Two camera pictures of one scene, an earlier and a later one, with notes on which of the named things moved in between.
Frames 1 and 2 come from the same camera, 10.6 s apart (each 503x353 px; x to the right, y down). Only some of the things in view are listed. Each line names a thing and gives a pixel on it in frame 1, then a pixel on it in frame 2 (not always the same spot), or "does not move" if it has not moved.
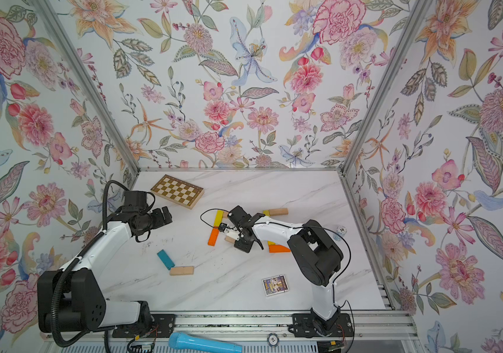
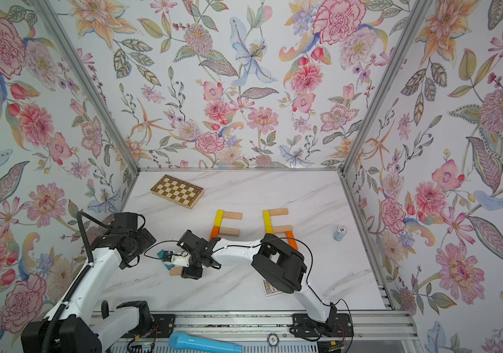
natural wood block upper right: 278,212 does not move
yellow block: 218,218 does not move
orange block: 213,237 does not move
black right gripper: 245,248 → 190,273
